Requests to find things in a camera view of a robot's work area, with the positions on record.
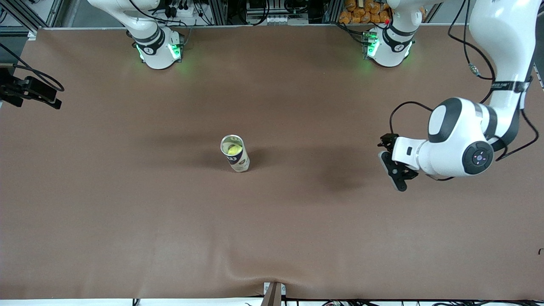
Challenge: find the orange packaged goods pile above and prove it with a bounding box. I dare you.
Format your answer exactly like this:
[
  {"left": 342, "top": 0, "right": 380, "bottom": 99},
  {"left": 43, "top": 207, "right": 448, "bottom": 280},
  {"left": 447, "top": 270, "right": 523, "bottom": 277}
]
[{"left": 339, "top": 0, "right": 394, "bottom": 24}]

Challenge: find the aluminium frame strut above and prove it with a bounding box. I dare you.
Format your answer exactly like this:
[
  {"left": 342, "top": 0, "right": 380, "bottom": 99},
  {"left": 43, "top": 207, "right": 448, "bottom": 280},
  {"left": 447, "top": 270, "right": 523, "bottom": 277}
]
[{"left": 6, "top": 0, "right": 39, "bottom": 32}]

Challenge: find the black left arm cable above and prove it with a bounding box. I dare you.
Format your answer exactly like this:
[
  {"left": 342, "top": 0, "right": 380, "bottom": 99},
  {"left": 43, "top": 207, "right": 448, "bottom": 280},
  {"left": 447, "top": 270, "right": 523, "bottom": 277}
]
[{"left": 389, "top": 0, "right": 540, "bottom": 162}]

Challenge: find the aluminium frame post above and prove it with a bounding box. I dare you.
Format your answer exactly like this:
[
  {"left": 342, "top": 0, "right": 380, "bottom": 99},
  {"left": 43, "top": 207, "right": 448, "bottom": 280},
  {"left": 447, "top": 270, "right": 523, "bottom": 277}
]
[
  {"left": 324, "top": 0, "right": 343, "bottom": 24},
  {"left": 207, "top": 0, "right": 228, "bottom": 25}
]

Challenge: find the white power strip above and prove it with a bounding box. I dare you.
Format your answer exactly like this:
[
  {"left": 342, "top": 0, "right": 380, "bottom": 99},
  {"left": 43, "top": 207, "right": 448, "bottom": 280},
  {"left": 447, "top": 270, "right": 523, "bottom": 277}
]
[{"left": 164, "top": 2, "right": 200, "bottom": 20}]

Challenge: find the tennis ball can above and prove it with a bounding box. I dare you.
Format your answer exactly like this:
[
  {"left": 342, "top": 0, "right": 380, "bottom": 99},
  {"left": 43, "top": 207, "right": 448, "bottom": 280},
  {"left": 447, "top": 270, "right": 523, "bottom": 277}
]
[{"left": 220, "top": 135, "right": 250, "bottom": 173}]

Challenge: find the table edge clamp bracket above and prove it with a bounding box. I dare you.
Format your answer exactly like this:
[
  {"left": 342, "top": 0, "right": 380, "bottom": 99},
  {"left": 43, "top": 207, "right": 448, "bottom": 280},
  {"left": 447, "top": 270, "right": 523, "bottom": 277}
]
[{"left": 263, "top": 281, "right": 286, "bottom": 306}]

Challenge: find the brown table mat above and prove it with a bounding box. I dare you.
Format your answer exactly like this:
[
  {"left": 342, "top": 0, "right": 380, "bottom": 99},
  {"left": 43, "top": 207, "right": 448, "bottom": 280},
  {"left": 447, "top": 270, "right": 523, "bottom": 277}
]
[{"left": 0, "top": 23, "right": 544, "bottom": 300}]

